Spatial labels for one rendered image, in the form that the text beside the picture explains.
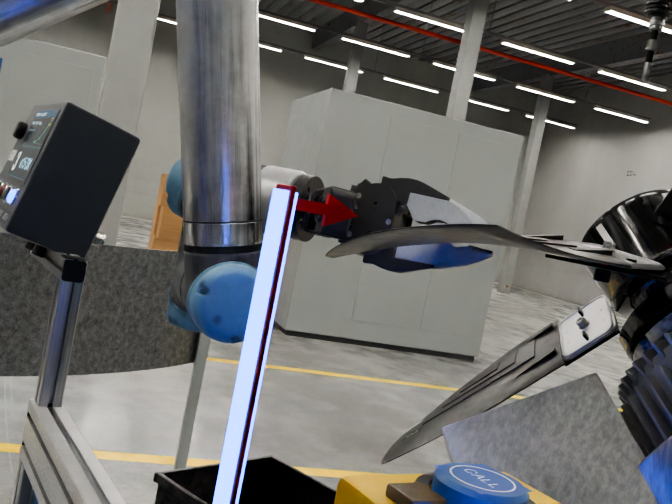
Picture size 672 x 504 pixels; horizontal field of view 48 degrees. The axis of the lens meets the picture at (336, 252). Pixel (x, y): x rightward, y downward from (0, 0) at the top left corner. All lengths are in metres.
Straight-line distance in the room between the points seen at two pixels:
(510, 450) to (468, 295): 6.72
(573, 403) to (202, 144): 0.40
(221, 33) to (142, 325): 1.88
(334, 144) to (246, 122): 6.08
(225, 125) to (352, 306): 6.29
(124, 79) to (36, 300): 2.72
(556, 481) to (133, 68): 4.35
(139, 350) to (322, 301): 4.44
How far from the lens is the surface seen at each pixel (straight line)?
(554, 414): 0.71
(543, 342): 0.86
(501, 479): 0.34
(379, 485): 0.33
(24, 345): 2.31
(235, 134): 0.69
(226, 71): 0.69
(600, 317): 0.84
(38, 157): 1.07
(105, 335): 2.42
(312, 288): 6.80
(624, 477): 0.69
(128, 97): 4.81
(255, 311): 0.54
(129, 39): 4.85
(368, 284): 6.96
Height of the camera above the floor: 1.18
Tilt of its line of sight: 3 degrees down
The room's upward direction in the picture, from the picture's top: 11 degrees clockwise
